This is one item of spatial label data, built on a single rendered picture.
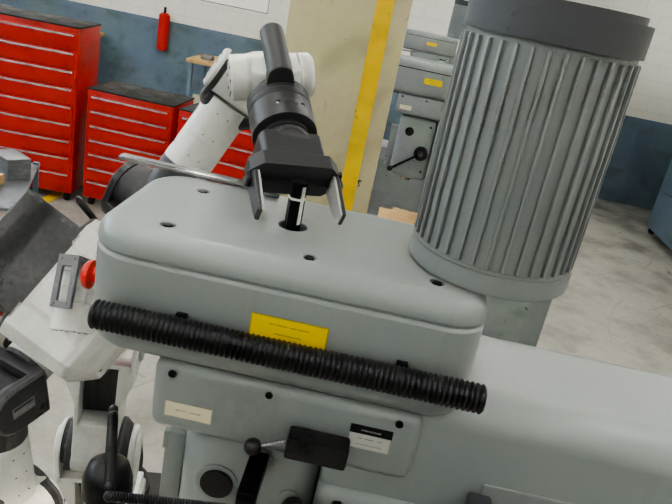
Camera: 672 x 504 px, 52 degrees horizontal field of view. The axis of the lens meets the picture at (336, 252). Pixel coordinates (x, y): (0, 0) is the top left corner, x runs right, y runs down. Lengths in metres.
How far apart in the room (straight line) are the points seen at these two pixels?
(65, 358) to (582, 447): 0.85
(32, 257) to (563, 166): 0.92
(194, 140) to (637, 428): 0.85
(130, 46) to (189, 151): 9.34
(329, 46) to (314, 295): 1.87
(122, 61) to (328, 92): 8.22
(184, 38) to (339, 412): 9.62
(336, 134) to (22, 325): 1.58
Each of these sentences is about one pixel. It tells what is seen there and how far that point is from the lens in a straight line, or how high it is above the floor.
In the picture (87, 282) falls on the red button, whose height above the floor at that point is 1.76.
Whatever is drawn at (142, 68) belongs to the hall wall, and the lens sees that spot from 10.58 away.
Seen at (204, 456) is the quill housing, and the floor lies 1.58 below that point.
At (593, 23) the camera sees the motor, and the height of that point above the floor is 2.19.
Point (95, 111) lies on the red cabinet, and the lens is 6.06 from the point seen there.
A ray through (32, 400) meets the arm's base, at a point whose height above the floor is 1.42.
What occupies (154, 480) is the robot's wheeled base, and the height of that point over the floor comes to 0.57.
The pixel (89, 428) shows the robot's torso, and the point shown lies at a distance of 1.79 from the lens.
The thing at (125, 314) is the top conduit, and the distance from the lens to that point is 0.81.
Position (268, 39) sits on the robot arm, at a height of 2.09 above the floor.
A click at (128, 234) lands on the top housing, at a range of 0.81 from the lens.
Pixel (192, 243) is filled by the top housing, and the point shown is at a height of 1.89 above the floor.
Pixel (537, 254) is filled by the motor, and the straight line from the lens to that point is 0.79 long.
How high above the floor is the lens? 2.19
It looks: 21 degrees down
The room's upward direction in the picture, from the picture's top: 11 degrees clockwise
